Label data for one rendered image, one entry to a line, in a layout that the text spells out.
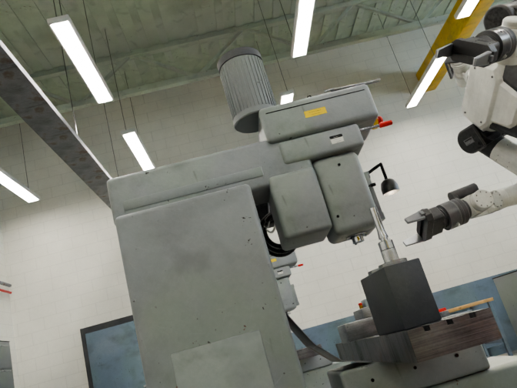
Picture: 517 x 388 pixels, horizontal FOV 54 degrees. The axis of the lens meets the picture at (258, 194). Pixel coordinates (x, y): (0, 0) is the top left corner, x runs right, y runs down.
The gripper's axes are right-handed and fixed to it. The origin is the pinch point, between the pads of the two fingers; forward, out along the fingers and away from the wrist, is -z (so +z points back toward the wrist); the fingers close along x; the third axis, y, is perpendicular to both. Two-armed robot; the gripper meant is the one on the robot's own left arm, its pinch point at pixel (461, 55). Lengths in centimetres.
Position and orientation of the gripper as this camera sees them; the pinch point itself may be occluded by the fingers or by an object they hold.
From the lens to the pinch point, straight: 139.8
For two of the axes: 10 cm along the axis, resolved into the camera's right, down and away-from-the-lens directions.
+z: 7.9, -3.3, 5.1
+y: -0.3, -8.6, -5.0
